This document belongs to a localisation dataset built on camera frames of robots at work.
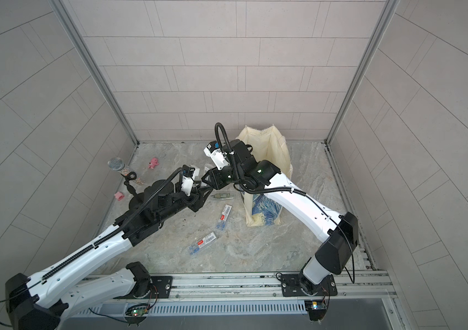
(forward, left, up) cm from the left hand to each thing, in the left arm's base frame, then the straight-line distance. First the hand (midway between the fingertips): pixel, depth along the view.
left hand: (211, 184), depth 71 cm
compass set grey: (+2, +1, +7) cm, 7 cm away
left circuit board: (-35, +23, -22) cm, 47 cm away
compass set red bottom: (-12, +5, -23) cm, 27 cm away
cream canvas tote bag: (+27, -23, -6) cm, 36 cm away
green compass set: (+8, -2, -23) cm, 24 cm away
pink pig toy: (+27, +35, -22) cm, 49 cm away
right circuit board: (-33, -36, -24) cm, 55 cm away
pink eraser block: (+8, +45, -22) cm, 50 cm away
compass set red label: (-1, -3, -22) cm, 23 cm away
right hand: (+1, +2, +3) cm, 3 cm away
